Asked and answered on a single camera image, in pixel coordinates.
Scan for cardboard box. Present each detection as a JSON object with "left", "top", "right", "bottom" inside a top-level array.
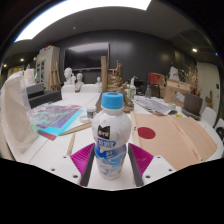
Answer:
[{"left": 163, "top": 79, "right": 193, "bottom": 104}]

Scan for red box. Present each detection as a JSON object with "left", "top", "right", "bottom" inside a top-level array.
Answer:
[{"left": 148, "top": 72, "right": 166, "bottom": 86}]

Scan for white tape ring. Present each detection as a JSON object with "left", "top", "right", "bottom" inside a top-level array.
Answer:
[{"left": 78, "top": 115, "right": 93, "bottom": 124}]

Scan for white spray bottle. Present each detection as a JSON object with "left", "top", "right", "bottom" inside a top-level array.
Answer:
[{"left": 129, "top": 76, "right": 138, "bottom": 99}]

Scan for flat wooden stick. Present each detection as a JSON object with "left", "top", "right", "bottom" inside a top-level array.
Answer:
[{"left": 59, "top": 121, "right": 93, "bottom": 137}]

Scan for black wall screen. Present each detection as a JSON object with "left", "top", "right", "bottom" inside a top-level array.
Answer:
[{"left": 63, "top": 42, "right": 111, "bottom": 72}]

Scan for tan paper sheet wooden slats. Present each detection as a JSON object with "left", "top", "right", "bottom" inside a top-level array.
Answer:
[{"left": 129, "top": 111, "right": 219, "bottom": 172}]

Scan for white plaster figure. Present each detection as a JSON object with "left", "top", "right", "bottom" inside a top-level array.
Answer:
[{"left": 168, "top": 65, "right": 181, "bottom": 82}]

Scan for white plastic chair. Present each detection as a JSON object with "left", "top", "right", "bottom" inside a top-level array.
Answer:
[
  {"left": 200, "top": 106, "right": 218, "bottom": 128},
  {"left": 79, "top": 83, "right": 100, "bottom": 94},
  {"left": 213, "top": 118, "right": 224, "bottom": 141},
  {"left": 60, "top": 84, "right": 77, "bottom": 94}
]

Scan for wooden figure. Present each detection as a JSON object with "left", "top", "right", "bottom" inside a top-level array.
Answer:
[{"left": 204, "top": 90, "right": 214, "bottom": 108}]

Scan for white plaster bust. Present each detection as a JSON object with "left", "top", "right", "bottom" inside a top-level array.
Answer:
[
  {"left": 95, "top": 76, "right": 104, "bottom": 94},
  {"left": 74, "top": 72, "right": 85, "bottom": 93},
  {"left": 63, "top": 67, "right": 77, "bottom": 87}
]

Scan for wooden easel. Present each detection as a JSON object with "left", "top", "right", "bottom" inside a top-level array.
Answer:
[
  {"left": 108, "top": 59, "right": 123, "bottom": 76},
  {"left": 48, "top": 61, "right": 63, "bottom": 92}
]

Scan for white canvas panel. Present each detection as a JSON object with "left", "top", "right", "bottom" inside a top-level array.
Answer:
[{"left": 0, "top": 73, "right": 39, "bottom": 154}]

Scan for flat round red coaster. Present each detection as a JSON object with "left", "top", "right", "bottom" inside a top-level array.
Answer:
[{"left": 137, "top": 126, "right": 157, "bottom": 140}]

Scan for black flat box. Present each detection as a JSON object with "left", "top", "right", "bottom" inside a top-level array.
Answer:
[
  {"left": 28, "top": 89, "right": 63, "bottom": 109},
  {"left": 25, "top": 82, "right": 45, "bottom": 99}
]

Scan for dried plant in dark pot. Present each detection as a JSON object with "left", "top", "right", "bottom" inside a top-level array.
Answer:
[{"left": 181, "top": 64, "right": 204, "bottom": 118}]

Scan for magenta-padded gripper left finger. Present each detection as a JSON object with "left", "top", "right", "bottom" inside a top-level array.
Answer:
[{"left": 49, "top": 142, "right": 97, "bottom": 188}]

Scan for thin wooden stick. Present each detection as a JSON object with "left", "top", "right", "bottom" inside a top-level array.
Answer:
[{"left": 66, "top": 132, "right": 77, "bottom": 157}]

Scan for newspaper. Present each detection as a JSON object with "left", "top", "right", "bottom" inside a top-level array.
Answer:
[{"left": 133, "top": 95, "right": 174, "bottom": 116}]

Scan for small jar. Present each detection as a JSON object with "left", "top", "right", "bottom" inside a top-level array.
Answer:
[{"left": 86, "top": 105, "right": 98, "bottom": 120}]

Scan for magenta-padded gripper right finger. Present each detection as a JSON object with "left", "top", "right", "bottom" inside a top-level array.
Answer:
[{"left": 127, "top": 142, "right": 177, "bottom": 188}]

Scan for long ceiling light panel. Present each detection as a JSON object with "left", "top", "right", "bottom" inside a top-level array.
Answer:
[{"left": 14, "top": 0, "right": 153, "bottom": 43}]

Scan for white drink bottle blue cap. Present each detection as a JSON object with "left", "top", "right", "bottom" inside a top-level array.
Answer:
[{"left": 91, "top": 92, "right": 133, "bottom": 181}]

